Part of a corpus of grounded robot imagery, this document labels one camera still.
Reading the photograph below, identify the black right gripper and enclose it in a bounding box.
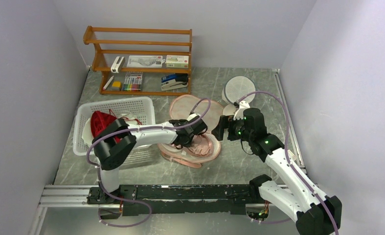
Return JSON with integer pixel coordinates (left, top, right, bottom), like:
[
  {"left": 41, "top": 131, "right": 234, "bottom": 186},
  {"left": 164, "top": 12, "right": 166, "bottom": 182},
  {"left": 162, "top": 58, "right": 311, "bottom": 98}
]
[{"left": 211, "top": 114, "right": 253, "bottom": 142}]

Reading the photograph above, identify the floral peach laundry bag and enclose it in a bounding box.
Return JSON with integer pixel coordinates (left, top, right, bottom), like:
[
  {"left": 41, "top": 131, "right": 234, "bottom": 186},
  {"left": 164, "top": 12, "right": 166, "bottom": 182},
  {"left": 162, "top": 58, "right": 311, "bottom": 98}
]
[{"left": 157, "top": 94, "right": 223, "bottom": 168}]

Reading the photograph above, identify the pink satin bra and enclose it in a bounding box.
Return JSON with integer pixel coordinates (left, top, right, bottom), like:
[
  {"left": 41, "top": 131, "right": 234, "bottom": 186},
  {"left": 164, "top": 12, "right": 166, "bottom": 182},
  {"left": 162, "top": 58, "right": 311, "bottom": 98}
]
[{"left": 181, "top": 134, "right": 214, "bottom": 157}]

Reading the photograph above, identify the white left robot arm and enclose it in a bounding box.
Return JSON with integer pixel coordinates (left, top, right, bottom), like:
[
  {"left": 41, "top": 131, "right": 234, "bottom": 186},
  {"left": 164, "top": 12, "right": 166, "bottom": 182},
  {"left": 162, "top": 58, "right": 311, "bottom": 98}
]
[{"left": 89, "top": 116, "right": 208, "bottom": 204}]

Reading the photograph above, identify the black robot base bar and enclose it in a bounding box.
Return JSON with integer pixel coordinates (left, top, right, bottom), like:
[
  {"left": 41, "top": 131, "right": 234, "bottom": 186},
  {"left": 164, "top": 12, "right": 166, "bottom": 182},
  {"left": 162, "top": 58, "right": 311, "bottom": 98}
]
[{"left": 87, "top": 184, "right": 266, "bottom": 218}]

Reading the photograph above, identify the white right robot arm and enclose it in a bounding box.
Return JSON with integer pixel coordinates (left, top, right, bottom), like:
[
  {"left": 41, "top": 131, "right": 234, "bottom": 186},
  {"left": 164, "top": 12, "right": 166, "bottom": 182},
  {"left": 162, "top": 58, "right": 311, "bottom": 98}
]
[{"left": 211, "top": 108, "right": 342, "bottom": 235}]

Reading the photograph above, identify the beige round laundry bag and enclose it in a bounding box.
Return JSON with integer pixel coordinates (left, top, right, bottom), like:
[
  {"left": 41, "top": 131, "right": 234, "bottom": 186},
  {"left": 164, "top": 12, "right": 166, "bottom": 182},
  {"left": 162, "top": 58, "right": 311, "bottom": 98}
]
[{"left": 223, "top": 104, "right": 236, "bottom": 116}]

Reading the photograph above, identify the white round mesh laundry bag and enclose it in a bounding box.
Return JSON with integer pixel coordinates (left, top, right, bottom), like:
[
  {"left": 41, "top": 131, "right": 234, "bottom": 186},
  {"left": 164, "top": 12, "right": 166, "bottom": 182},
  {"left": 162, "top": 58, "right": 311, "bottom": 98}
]
[{"left": 221, "top": 76, "right": 256, "bottom": 104}]

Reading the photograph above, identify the red bra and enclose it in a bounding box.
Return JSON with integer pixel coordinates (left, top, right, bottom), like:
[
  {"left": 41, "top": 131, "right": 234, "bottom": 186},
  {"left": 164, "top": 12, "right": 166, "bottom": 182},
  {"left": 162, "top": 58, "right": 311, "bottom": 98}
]
[{"left": 86, "top": 109, "right": 142, "bottom": 145}]

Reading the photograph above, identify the blue black stapler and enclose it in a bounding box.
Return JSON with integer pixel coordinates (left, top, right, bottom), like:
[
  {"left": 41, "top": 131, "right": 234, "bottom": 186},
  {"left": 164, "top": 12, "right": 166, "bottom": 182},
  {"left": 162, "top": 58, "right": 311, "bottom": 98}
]
[{"left": 161, "top": 73, "right": 189, "bottom": 91}]

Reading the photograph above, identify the white plastic basket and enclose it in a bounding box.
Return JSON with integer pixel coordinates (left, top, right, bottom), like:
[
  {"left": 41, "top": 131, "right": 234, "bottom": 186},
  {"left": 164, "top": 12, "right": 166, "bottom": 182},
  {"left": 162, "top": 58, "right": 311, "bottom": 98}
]
[{"left": 72, "top": 96, "right": 156, "bottom": 156}]

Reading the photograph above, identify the white green box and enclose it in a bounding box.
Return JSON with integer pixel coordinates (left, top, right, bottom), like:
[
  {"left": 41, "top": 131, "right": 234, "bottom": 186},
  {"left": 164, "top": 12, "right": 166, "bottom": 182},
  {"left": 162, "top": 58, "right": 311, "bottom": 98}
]
[{"left": 165, "top": 55, "right": 189, "bottom": 69}]

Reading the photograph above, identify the coloured marker pen set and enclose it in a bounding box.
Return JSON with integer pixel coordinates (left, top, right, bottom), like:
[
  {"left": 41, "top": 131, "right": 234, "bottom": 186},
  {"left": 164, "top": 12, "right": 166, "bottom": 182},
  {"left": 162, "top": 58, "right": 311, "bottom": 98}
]
[{"left": 122, "top": 72, "right": 143, "bottom": 92}]

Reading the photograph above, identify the clear plastic package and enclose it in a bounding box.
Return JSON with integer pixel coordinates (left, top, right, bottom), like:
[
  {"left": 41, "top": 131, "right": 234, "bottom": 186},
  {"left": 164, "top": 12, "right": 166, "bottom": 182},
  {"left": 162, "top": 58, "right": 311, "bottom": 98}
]
[{"left": 127, "top": 55, "right": 165, "bottom": 68}]

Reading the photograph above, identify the yellow sticky note block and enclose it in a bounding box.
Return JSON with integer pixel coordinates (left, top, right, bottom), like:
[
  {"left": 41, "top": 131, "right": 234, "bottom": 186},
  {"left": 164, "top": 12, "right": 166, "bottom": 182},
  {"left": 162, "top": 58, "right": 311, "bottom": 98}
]
[{"left": 111, "top": 81, "right": 122, "bottom": 91}]

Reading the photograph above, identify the white marker pen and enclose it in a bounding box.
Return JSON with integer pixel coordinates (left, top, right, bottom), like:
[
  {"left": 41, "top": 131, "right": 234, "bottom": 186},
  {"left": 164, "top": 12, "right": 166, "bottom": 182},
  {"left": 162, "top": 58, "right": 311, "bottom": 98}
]
[{"left": 102, "top": 76, "right": 114, "bottom": 91}]

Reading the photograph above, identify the white handheld device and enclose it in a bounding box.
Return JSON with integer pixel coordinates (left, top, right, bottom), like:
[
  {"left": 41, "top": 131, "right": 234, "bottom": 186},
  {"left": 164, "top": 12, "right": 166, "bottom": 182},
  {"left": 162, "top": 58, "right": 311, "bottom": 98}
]
[{"left": 111, "top": 56, "right": 125, "bottom": 73}]

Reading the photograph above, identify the orange wooden shelf rack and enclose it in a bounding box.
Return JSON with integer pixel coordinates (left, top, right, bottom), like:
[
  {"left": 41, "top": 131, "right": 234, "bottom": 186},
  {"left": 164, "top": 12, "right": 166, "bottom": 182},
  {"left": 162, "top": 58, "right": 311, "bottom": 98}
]
[{"left": 83, "top": 25, "right": 193, "bottom": 86}]

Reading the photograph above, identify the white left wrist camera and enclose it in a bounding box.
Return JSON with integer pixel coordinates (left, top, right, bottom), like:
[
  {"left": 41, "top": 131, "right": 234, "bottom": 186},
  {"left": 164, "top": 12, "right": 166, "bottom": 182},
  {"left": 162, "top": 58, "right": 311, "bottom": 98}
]
[{"left": 187, "top": 113, "right": 202, "bottom": 123}]

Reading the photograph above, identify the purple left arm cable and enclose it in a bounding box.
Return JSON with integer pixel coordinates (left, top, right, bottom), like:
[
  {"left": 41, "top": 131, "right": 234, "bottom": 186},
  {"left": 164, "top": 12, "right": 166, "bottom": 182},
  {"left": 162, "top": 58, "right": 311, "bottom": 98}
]
[{"left": 86, "top": 98, "right": 212, "bottom": 203}]

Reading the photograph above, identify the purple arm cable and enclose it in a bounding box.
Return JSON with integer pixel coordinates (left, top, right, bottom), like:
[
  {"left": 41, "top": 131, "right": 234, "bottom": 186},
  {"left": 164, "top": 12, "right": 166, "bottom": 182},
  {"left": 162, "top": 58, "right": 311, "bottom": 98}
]
[
  {"left": 236, "top": 91, "right": 340, "bottom": 235},
  {"left": 86, "top": 98, "right": 212, "bottom": 203}
]

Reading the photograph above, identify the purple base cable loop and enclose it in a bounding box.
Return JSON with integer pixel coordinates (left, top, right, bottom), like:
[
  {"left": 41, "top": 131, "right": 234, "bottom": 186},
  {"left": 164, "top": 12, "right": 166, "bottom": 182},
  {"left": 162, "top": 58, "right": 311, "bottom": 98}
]
[{"left": 97, "top": 198, "right": 152, "bottom": 228}]

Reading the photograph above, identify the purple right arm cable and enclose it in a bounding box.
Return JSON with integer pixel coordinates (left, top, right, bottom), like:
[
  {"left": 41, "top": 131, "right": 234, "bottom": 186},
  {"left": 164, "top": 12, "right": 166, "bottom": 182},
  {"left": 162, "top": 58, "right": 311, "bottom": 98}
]
[{"left": 236, "top": 91, "right": 340, "bottom": 235}]

